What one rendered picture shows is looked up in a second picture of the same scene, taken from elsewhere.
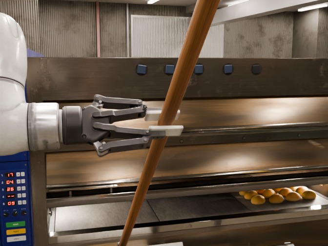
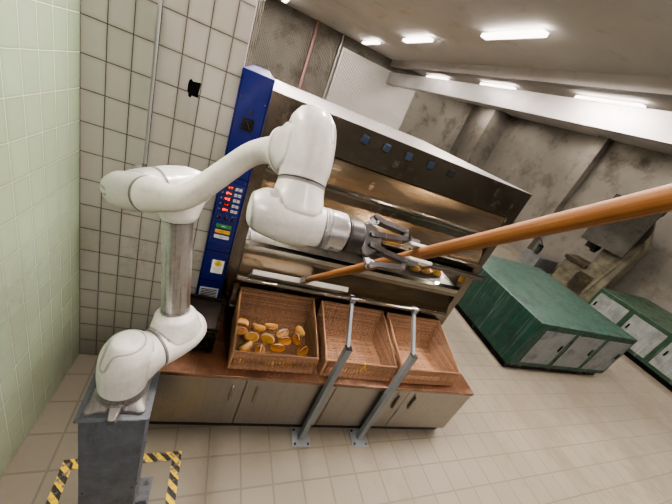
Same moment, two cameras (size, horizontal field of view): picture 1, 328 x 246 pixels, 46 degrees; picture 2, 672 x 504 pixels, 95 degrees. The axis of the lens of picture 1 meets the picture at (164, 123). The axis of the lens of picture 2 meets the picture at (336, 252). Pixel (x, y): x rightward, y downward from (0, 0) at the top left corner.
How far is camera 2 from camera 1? 0.34 m
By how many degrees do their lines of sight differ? 18
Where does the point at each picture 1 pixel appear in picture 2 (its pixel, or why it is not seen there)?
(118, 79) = (343, 141)
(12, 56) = (327, 163)
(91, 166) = not seen: hidden behind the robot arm
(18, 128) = (316, 233)
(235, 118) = (417, 205)
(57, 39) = (272, 43)
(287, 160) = not seen: hidden behind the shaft
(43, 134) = (333, 243)
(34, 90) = (271, 124)
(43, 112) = (339, 225)
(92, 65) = not seen: hidden behind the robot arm
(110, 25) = (321, 49)
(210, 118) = (399, 198)
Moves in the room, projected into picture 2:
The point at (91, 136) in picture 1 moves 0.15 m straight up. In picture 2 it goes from (365, 252) to (395, 191)
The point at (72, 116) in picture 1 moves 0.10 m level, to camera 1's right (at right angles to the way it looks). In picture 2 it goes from (359, 234) to (401, 249)
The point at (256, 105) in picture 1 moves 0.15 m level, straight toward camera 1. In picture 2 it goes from (436, 200) to (437, 205)
